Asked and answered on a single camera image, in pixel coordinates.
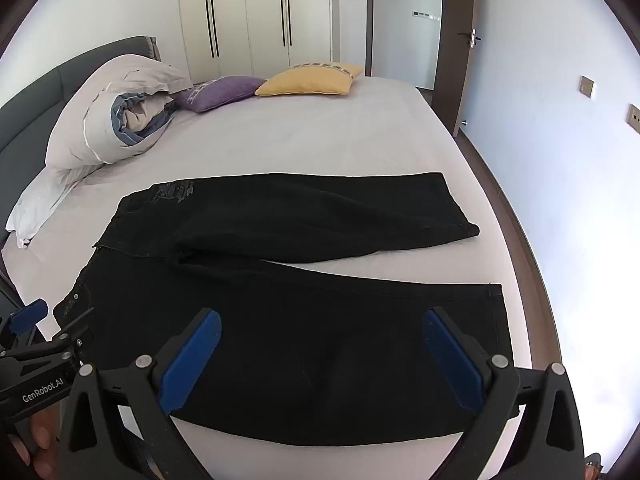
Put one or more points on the cream wardrobe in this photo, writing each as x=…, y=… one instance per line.
x=240, y=20

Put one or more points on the rolled white duvet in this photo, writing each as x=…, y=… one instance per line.
x=100, y=105

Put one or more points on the person's left hand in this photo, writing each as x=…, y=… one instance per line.
x=37, y=435

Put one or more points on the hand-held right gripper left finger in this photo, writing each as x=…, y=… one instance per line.
x=192, y=360

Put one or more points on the purple cushion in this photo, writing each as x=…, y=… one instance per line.
x=220, y=91

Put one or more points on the white hallway wall panel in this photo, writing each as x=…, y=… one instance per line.
x=426, y=15

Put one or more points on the black pants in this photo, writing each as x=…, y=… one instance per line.
x=300, y=320

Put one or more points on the dark brown door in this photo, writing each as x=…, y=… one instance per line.
x=452, y=60

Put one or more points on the brown bed frame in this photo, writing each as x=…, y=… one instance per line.
x=505, y=210

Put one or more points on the grey upholstered headboard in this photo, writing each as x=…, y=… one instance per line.
x=30, y=105

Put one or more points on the metal wall socket plate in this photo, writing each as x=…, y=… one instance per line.
x=633, y=119

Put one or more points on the bed with white sheet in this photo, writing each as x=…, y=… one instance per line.
x=325, y=135

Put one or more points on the white pillow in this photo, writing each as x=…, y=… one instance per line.
x=40, y=200

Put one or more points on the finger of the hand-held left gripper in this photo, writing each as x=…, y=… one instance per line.
x=27, y=316
x=77, y=327

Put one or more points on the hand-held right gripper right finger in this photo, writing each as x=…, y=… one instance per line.
x=452, y=360

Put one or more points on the metal wall switch plate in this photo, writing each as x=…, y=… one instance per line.
x=587, y=86

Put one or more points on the yellow cushion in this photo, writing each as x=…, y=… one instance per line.
x=305, y=82

